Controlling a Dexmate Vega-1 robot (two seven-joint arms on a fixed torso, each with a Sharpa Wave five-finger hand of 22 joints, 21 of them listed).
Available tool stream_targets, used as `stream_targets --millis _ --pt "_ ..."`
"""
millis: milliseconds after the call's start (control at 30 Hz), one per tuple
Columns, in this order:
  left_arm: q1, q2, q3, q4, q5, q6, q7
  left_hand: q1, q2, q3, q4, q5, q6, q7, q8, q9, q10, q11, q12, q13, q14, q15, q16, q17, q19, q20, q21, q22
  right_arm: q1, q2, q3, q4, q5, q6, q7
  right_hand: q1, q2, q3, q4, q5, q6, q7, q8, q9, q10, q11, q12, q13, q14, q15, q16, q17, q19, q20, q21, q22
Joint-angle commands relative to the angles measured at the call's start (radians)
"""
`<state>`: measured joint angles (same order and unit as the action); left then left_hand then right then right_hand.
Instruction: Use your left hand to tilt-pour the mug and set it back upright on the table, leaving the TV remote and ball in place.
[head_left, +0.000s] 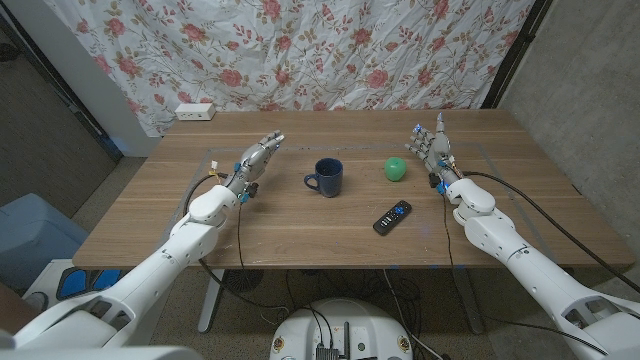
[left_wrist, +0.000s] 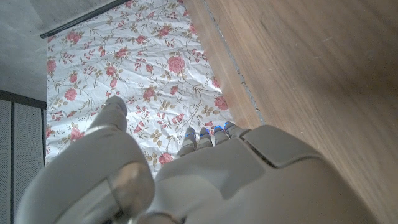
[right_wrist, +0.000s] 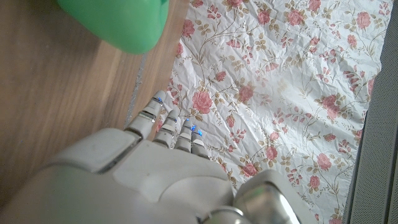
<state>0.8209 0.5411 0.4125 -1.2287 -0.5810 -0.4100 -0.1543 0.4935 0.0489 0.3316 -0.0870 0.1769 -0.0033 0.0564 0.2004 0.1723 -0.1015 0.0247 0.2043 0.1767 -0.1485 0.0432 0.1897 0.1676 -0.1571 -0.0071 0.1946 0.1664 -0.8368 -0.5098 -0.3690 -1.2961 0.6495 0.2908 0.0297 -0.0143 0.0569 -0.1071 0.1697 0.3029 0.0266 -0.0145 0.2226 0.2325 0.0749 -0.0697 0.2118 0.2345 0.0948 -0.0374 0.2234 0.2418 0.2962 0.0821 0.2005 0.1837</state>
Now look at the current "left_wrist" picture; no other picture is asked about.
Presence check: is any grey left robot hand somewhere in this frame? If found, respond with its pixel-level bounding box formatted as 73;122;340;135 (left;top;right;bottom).
14;95;379;224

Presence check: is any floral backdrop cloth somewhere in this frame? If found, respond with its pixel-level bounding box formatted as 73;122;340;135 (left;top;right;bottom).
45;0;234;175

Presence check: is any black backdrop stand pole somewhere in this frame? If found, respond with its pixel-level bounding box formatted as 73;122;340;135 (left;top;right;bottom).
39;0;130;40

